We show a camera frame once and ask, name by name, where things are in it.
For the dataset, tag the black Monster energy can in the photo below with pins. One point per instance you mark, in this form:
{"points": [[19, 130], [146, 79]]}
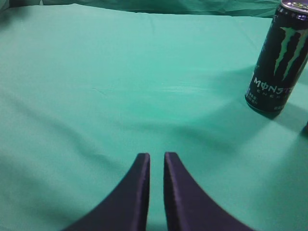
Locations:
{"points": [[282, 59]]}

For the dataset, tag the green backdrop cloth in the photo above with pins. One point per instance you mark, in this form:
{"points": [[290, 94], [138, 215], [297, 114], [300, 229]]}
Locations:
{"points": [[254, 8]]}

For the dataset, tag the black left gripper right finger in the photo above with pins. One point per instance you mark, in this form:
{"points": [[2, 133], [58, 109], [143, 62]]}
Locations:
{"points": [[187, 205]]}

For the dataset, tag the dark can at edge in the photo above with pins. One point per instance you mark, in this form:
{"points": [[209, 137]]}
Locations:
{"points": [[304, 131]]}

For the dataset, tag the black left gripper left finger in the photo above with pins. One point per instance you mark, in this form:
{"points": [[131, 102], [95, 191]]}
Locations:
{"points": [[126, 207]]}

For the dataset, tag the green tablecloth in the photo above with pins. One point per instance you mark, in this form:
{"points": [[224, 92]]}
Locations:
{"points": [[83, 90]]}

